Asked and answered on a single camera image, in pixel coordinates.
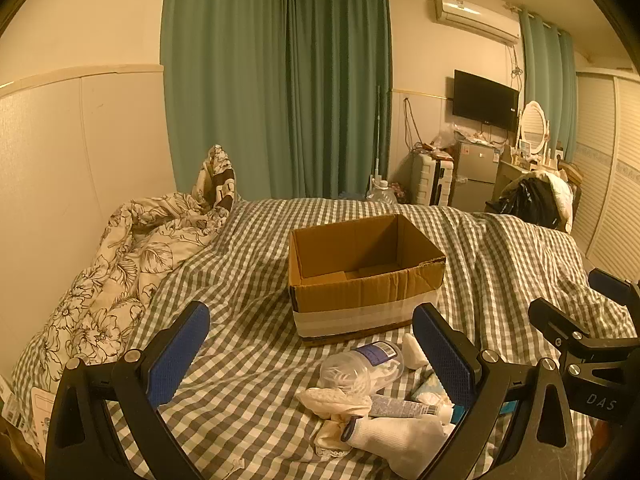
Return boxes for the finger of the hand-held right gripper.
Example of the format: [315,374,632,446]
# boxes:
[587,268,640,313]
[528,297,640,361]

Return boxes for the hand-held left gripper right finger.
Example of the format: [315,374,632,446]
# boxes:
[412,302,593,480]

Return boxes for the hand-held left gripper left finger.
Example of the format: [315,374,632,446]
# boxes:
[45,301,211,480]

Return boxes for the small white cloth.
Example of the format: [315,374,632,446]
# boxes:
[403,333,432,369]

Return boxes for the light blue tissue pack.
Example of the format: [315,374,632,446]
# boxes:
[410,374,454,406]

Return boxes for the grey squeeze tube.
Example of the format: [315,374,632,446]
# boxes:
[367,393,468,419]

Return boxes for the clear plastic bottle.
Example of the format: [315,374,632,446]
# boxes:
[317,340,405,394]

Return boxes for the white socks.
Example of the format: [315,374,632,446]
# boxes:
[341,414,457,479]

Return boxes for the brown cardboard box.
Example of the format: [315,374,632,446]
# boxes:
[287,214,447,347]

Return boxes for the cream lace cloth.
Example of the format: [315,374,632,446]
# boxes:
[295,385,374,461]

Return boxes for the green checked bed sheet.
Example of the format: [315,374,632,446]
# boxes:
[10,197,640,480]

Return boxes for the floral quilt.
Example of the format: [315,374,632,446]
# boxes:
[14,145,239,387]

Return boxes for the chair with black jacket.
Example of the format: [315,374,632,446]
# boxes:
[541,170,577,234]

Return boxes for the white louvred wardrobe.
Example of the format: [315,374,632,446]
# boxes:
[570,67,640,282]

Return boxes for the black jacket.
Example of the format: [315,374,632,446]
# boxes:
[486,177,563,229]

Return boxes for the white paper packet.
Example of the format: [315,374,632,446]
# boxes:
[2,385,57,442]

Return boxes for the wooden dressing table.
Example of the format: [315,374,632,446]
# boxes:
[492,157,567,202]

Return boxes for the silver fridge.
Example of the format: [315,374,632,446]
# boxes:
[449,140,504,210]

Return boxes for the large clear water jug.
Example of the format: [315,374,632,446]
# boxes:
[367,175,399,205]

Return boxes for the white oval vanity mirror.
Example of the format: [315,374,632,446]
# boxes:
[519,101,551,157]

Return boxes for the white ribbed suitcase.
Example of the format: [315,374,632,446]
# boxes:
[410,152,456,206]

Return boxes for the green eyelet window curtain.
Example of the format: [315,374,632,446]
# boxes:
[518,7,577,162]

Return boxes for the clear plastic bag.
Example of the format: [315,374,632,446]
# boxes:
[432,125,459,154]

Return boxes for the white mop pole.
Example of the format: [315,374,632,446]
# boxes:
[372,86,384,187]

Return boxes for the white air conditioner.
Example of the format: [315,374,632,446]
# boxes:
[432,0,522,45]

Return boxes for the black wall television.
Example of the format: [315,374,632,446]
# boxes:
[452,69,520,131]

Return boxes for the hanging wall cable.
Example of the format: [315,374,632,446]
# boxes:
[402,97,427,154]

